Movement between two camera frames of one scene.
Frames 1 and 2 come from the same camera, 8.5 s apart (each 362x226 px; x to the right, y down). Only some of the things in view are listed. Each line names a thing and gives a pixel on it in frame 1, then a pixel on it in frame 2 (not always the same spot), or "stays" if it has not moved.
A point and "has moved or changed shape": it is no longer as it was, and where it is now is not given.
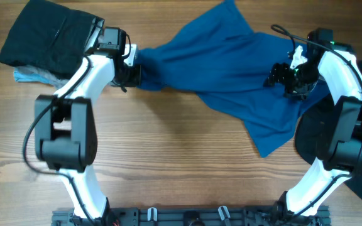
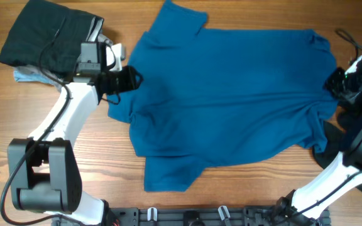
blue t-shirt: (219, 55) has moved or changed shape
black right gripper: (278, 74) to (330, 86)
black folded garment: (48, 36) stays
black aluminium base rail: (229, 216) stays
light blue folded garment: (22, 76) stays
